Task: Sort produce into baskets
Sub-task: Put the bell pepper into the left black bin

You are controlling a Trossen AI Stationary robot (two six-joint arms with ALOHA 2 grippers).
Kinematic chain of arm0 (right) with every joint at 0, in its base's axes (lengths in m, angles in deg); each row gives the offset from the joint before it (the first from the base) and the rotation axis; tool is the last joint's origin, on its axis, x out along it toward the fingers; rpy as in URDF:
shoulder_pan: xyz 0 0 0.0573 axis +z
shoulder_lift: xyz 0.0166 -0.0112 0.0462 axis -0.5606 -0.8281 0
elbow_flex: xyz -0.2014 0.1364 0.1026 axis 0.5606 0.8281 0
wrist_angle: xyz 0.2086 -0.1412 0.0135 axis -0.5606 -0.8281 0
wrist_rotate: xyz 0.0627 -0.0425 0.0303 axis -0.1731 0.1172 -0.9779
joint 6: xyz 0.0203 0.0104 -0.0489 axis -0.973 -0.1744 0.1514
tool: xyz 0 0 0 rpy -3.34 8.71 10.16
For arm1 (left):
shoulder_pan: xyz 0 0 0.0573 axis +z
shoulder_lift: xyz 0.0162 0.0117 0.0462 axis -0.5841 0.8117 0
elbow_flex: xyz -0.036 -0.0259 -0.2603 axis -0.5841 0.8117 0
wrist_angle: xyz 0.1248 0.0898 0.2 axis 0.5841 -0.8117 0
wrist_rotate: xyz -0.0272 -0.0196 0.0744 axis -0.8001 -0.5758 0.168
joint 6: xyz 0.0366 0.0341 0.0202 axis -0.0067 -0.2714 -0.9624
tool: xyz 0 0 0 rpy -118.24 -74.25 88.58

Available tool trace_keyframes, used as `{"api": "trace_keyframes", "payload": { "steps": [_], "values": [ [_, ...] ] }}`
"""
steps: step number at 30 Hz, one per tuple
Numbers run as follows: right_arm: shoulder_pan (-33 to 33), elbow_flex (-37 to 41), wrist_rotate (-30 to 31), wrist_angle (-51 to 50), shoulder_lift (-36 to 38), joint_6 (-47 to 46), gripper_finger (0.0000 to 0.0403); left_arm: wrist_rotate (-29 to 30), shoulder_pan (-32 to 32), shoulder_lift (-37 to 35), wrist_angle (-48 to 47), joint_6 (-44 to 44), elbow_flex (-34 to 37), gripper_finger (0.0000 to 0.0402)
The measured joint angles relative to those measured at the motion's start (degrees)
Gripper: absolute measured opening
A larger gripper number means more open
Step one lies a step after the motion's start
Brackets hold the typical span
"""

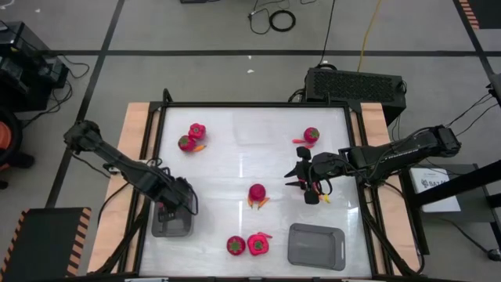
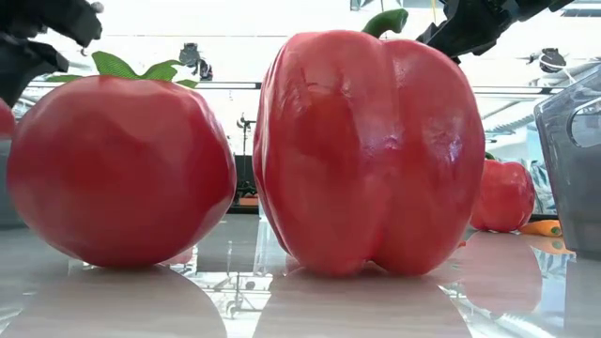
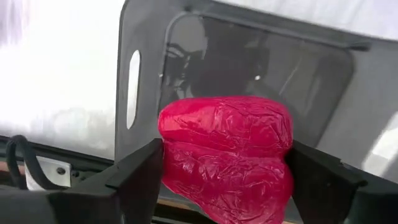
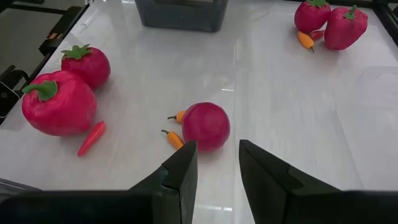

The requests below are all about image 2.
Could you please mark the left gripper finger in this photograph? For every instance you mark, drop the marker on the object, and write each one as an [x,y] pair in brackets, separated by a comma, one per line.
[19,66]

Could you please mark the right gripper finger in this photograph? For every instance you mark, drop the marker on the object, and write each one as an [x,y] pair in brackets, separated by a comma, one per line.
[465,28]

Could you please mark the red tomato with green leaves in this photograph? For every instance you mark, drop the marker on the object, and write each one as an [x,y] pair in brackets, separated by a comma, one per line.
[122,173]

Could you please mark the orange chili pepper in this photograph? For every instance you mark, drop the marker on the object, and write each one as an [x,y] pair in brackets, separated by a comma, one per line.
[540,228]

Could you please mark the grey translucent plastic bin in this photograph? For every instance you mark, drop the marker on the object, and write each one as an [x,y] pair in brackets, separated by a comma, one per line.
[577,197]
[5,188]

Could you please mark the white blue patterned cloth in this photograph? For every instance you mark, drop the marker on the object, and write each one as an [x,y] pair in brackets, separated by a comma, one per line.
[542,188]

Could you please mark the black partition panel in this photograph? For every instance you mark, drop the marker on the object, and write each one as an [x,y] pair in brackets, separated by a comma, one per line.
[244,176]

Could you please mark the small orange box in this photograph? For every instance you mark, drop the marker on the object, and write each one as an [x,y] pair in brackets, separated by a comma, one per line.
[248,201]

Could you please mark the black aluminium table frame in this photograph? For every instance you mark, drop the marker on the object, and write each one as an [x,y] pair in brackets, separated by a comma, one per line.
[241,209]

